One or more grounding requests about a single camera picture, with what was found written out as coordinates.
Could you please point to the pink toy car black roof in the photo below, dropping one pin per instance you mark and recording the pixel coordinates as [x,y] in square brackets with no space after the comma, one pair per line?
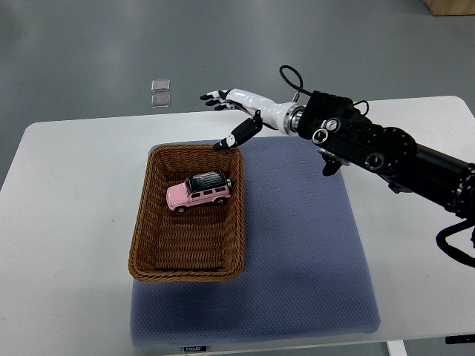
[199,189]

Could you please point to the brown wicker basket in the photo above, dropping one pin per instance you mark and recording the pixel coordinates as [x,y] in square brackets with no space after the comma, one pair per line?
[206,243]

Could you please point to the blue-grey quilted mat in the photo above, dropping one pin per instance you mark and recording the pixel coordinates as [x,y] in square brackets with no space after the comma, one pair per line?
[305,273]

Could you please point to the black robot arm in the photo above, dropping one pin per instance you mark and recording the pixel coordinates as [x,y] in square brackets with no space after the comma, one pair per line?
[343,134]

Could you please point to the wooden box corner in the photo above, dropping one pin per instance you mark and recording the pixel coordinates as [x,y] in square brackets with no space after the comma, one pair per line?
[450,7]

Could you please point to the upper metal floor plate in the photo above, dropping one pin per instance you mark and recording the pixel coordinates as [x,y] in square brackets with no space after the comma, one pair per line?
[160,85]

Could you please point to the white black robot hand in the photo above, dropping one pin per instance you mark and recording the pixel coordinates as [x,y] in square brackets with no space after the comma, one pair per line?
[272,114]

